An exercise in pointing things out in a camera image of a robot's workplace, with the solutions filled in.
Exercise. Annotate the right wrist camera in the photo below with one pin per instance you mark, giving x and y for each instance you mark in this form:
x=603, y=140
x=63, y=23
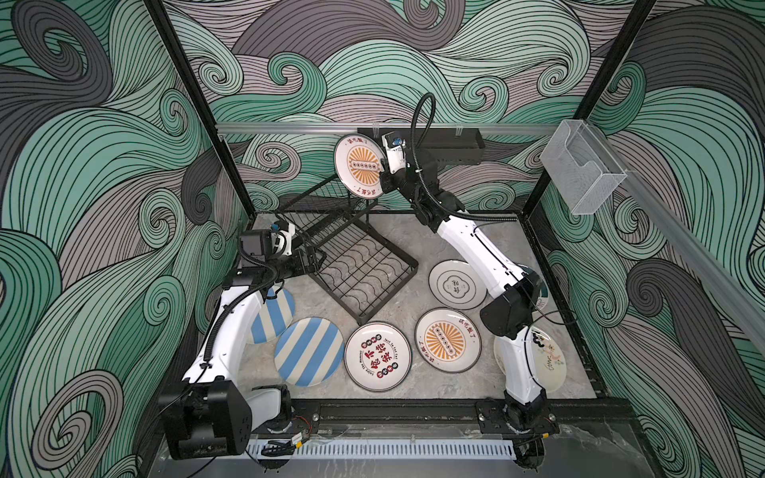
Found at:
x=394, y=145

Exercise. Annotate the clear plastic holder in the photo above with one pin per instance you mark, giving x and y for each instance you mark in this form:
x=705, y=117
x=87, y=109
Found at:
x=583, y=166

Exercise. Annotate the green red rimmed plate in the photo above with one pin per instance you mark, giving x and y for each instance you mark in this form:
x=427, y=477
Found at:
x=544, y=295

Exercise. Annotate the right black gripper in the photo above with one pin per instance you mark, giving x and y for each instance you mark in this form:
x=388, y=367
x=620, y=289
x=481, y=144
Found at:
x=388, y=182

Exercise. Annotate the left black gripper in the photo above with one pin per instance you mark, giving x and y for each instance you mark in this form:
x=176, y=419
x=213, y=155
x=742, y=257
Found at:
x=311, y=267

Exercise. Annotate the white slotted cable duct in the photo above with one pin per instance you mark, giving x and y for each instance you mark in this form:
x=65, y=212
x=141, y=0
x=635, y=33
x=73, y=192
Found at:
x=450, y=449

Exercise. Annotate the aluminium rail right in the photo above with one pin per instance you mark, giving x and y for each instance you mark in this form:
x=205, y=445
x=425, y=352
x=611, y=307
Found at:
x=676, y=208

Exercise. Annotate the white plate red characters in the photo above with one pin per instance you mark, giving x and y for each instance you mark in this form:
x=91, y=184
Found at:
x=378, y=357

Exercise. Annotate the blue striped plate far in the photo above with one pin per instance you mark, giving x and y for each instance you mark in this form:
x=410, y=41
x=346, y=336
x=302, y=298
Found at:
x=274, y=318

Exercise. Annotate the black perforated metal tray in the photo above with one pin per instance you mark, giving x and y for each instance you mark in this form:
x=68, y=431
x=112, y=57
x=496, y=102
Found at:
x=446, y=146

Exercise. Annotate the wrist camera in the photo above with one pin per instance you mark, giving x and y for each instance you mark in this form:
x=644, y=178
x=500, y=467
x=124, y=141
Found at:
x=283, y=233
x=394, y=145

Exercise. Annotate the blue striped plate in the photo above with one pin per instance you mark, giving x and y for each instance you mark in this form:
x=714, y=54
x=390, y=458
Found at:
x=274, y=318
x=309, y=352

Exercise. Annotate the white plate black motif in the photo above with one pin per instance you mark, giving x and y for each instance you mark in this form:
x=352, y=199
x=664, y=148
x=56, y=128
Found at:
x=456, y=285

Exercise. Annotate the black wire dish rack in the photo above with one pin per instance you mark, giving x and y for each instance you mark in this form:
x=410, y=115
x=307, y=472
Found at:
x=357, y=267

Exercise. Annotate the blue striped plate near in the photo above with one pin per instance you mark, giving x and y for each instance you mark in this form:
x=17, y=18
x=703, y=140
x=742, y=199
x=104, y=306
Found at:
x=309, y=352

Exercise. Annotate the aluminium rail back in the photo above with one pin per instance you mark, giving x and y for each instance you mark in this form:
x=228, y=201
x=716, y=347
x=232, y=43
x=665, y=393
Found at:
x=304, y=128

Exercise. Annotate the cream plate with drawing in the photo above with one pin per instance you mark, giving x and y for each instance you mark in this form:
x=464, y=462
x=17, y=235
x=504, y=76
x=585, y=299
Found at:
x=533, y=357

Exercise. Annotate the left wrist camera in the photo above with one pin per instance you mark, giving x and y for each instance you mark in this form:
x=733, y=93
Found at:
x=283, y=233

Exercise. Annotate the orange sunburst plate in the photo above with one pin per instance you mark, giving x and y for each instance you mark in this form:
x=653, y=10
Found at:
x=358, y=164
x=448, y=340

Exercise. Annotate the aluminium rail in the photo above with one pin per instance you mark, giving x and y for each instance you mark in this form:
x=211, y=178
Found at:
x=676, y=208
x=304, y=128

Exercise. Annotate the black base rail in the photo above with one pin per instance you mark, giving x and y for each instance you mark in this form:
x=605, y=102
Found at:
x=486, y=415

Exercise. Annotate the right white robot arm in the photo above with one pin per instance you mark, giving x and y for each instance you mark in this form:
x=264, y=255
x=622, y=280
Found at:
x=409, y=169

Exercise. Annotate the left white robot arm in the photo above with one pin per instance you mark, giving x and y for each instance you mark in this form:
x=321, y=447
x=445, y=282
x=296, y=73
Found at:
x=206, y=414

